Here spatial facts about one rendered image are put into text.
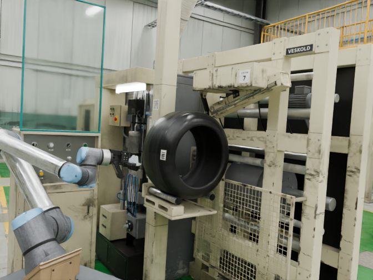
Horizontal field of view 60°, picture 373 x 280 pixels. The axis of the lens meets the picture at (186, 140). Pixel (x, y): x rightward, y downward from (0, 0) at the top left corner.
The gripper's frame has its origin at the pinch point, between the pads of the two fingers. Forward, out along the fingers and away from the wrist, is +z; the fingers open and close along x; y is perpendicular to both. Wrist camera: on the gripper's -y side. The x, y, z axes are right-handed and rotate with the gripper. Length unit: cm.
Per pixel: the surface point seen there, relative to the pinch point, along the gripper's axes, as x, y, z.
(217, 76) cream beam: -3, 66, 47
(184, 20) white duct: 52, 118, 48
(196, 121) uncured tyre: -11.8, 32.1, 28.9
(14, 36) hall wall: 912, 254, 20
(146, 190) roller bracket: 24.3, -19.7, 22.2
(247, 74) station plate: -30, 65, 47
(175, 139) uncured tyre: -11.8, 18.5, 14.9
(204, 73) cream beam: 12, 70, 47
